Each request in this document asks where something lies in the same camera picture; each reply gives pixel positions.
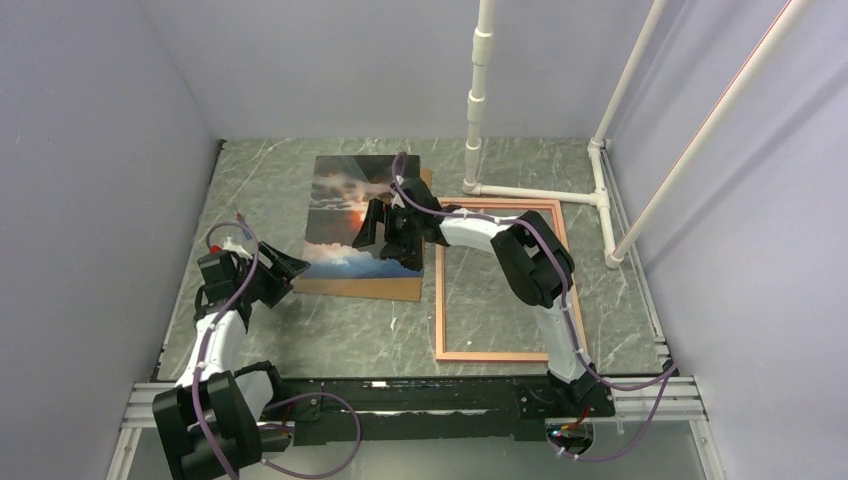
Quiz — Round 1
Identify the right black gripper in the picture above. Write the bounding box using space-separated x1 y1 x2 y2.
352 200 421 259

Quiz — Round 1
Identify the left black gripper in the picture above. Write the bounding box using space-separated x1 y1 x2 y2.
235 242 310 308

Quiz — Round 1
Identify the clear acrylic sheet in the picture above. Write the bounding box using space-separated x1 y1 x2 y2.
309 155 393 212

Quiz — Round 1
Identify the wooden picture frame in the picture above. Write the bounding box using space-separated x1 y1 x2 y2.
435 196 588 364

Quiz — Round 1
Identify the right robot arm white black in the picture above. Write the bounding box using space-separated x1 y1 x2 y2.
352 178 615 417

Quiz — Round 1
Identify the sunset landscape photo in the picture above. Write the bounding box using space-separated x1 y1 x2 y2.
302 154 422 280

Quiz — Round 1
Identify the brown backing board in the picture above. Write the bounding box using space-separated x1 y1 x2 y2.
292 168 433 303

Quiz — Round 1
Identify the small blue red screwdriver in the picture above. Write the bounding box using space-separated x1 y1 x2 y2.
236 211 256 241

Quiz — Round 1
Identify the white pvc pipe stand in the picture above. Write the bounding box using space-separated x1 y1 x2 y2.
462 0 810 269

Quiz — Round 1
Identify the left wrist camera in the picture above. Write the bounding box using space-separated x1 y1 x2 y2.
208 236 253 260

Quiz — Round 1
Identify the aluminium extrusion rail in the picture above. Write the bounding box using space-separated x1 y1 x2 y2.
106 376 727 479

